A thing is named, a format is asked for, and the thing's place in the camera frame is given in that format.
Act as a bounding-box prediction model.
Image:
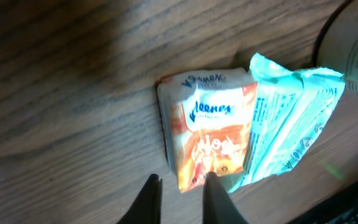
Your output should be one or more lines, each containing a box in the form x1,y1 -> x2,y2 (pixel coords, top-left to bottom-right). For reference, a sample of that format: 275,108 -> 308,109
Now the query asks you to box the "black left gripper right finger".
203,172 -> 248,224

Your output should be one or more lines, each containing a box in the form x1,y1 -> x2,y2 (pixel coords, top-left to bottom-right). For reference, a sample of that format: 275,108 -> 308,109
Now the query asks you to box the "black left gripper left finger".
117,174 -> 163,224

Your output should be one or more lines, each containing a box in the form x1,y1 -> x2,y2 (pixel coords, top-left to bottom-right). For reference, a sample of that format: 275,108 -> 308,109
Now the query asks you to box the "orange Kleenex tissue pack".
157,68 -> 258,193

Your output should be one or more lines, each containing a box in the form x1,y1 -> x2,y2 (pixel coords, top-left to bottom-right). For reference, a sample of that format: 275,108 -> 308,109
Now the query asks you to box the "teal wet wipes pack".
221,54 -> 346,193

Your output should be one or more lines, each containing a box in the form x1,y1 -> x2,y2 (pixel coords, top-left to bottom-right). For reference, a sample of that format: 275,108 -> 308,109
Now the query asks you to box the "green lid glass jar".
312,0 -> 358,97

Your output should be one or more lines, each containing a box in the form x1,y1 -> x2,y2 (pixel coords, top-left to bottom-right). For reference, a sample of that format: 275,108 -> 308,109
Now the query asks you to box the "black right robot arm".
290,181 -> 358,224

